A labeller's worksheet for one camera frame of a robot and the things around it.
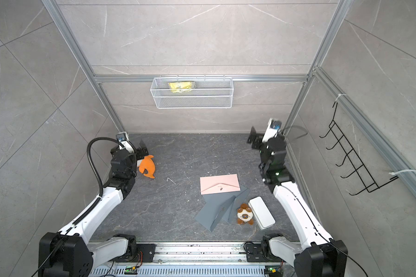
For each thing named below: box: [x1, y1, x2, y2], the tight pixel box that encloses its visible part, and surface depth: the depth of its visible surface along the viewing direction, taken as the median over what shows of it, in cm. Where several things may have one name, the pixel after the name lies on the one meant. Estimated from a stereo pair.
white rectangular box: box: [248, 196, 276, 231], surface depth 82 cm
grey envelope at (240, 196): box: [202, 185, 251, 223], surface depth 92 cm
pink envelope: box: [199, 173, 241, 196], surface depth 97 cm
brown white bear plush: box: [236, 203, 254, 226], surface depth 83 cm
